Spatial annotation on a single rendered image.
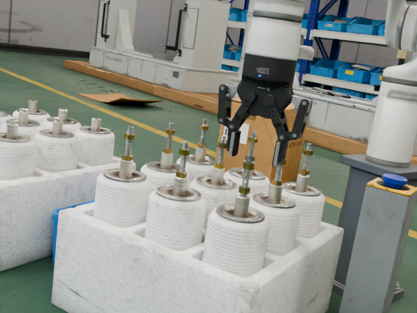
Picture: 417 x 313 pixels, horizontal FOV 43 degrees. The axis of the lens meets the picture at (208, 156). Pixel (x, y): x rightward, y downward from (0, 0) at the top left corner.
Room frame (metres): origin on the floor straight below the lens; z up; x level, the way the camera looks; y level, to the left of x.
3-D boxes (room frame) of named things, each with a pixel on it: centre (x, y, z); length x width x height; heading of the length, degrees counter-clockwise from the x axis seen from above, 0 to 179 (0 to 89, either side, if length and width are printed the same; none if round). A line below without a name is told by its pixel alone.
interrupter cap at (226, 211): (0.78, -0.06, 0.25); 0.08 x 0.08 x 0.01
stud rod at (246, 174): (0.78, -0.06, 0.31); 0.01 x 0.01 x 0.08
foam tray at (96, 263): (0.94, -0.02, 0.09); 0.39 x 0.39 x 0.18; 59
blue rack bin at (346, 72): (6.30, -1.63, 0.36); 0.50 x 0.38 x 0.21; 131
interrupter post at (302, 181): (0.98, -0.18, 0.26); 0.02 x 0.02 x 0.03
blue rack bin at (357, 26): (6.31, -1.64, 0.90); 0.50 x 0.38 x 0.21; 132
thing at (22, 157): (1.06, 0.41, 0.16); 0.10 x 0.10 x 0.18
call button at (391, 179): (0.85, -0.31, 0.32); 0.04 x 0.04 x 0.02
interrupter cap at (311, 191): (0.98, -0.18, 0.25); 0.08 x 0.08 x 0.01
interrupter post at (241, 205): (0.78, -0.06, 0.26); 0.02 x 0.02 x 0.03
